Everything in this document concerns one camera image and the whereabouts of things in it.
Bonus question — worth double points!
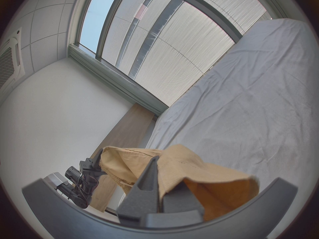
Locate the bed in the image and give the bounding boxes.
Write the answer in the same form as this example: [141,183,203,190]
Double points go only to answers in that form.
[87,18,319,213]

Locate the white ceiling air conditioner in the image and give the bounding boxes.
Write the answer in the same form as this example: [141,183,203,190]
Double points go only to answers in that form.
[0,27,26,90]

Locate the window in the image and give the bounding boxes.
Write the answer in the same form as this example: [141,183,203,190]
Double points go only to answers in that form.
[75,0,272,107]

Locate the tan shorts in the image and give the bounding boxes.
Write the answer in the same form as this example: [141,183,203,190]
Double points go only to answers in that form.
[99,144,260,221]

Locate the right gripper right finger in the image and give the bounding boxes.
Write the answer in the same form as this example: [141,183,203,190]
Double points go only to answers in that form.
[163,181,205,221]

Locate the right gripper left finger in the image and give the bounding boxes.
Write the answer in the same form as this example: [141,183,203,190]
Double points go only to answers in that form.
[117,156,160,225]

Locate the grey-green curtain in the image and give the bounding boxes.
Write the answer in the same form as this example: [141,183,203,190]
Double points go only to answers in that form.
[257,0,287,19]
[68,44,170,116]

